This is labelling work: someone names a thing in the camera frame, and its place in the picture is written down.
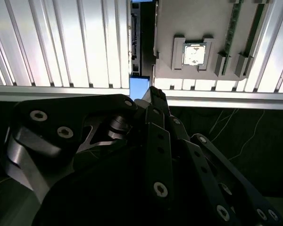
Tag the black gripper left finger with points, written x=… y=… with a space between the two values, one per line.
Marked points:
x=49 y=113

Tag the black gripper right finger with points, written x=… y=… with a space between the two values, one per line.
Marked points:
x=210 y=169

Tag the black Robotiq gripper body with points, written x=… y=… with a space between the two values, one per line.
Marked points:
x=96 y=200

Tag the hard disk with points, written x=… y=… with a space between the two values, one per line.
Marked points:
x=139 y=87

